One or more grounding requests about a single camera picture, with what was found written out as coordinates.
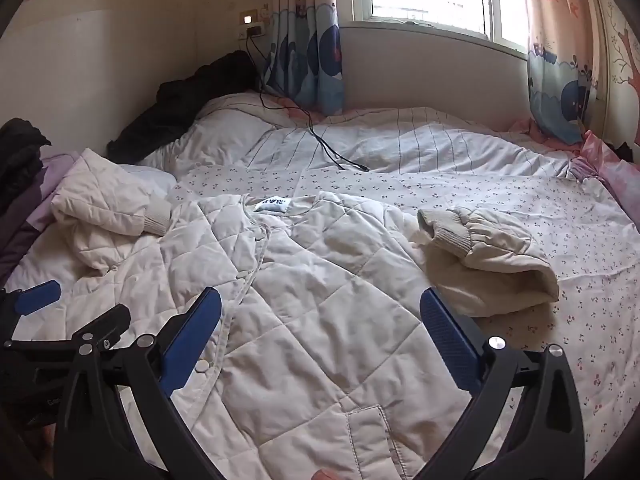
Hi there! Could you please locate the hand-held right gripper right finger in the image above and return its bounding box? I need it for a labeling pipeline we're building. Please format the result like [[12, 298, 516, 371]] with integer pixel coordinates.
[[414, 286, 587, 480]]

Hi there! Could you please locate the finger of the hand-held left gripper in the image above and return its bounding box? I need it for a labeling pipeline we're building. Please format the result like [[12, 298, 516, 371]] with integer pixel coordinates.
[[0, 279, 62, 332], [0, 303, 132, 357]]

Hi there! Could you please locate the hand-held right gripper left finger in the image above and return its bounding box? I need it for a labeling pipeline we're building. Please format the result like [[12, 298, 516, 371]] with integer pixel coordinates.
[[54, 286, 223, 480]]

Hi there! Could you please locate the cream quilted jacket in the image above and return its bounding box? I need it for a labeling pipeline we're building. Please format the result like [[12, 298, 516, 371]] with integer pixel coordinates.
[[50, 147, 561, 480]]

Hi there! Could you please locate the purple cloth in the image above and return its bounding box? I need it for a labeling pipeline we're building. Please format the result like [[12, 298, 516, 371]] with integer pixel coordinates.
[[0, 152, 87, 283]]

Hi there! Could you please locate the black cloth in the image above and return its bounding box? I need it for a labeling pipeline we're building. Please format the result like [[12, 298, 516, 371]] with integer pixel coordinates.
[[0, 117, 53, 213]]

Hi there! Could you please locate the cherry print bed sheet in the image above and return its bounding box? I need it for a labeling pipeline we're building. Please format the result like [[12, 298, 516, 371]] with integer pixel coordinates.
[[0, 162, 640, 480]]

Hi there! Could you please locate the white pillow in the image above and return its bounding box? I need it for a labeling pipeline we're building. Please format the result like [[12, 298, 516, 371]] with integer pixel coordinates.
[[119, 162, 177, 197]]

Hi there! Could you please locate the striped white duvet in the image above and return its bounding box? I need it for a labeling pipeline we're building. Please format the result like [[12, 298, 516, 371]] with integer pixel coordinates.
[[137, 91, 573, 181]]

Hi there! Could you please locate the black jacket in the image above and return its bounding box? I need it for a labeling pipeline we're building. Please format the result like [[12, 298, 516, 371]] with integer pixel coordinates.
[[106, 51, 262, 165]]

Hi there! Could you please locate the pink ruffled cloth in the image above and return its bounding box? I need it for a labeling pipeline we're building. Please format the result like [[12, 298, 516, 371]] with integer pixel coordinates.
[[500, 117, 640, 223]]

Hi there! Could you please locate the whale print curtain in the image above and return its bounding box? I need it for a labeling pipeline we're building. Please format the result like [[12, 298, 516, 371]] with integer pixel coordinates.
[[260, 0, 347, 117], [519, 0, 610, 147]]

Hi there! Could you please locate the black charging cable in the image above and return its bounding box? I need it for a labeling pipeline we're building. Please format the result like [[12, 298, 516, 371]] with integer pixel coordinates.
[[244, 35, 372, 172]]

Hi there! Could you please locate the tree wall sticker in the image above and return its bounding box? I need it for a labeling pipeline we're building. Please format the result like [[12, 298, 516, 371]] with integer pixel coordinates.
[[601, 0, 640, 128]]

